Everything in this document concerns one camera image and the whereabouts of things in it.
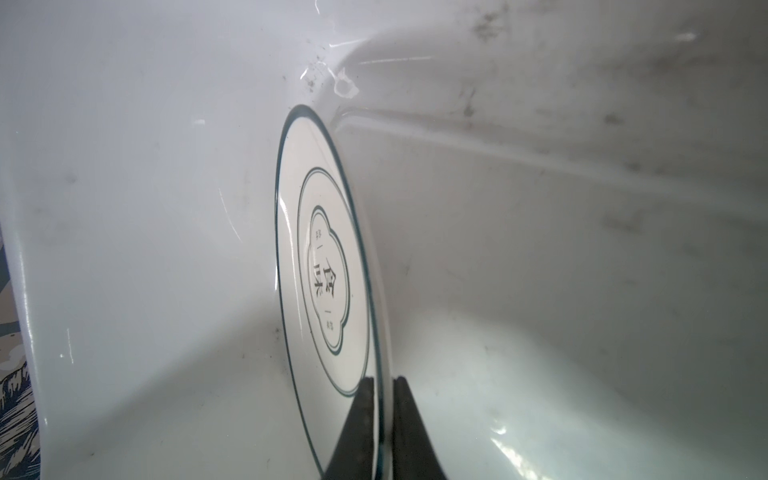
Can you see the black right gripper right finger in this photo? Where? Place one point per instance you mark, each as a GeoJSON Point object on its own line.
{"type": "Point", "coordinates": [413, 454]}

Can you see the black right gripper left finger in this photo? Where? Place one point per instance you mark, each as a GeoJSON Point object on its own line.
{"type": "Point", "coordinates": [353, 457]}

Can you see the white plate green rim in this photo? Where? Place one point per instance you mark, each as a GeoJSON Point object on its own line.
{"type": "Point", "coordinates": [330, 321]}

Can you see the white plastic bin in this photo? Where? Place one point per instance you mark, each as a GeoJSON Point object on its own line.
{"type": "Point", "coordinates": [563, 204]}

